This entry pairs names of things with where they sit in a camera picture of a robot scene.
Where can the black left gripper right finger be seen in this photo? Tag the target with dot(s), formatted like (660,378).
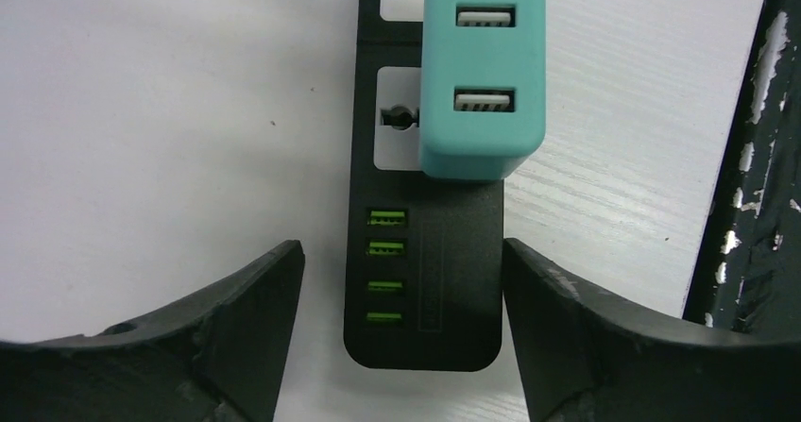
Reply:
(587,354)

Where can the black power strip green USB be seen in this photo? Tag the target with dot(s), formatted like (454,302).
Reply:
(423,275)

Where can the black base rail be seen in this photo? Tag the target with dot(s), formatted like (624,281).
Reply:
(747,274)

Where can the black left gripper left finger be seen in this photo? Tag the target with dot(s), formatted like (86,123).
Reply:
(217,354)

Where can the teal USB charger plug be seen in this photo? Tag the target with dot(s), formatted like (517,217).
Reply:
(482,90)

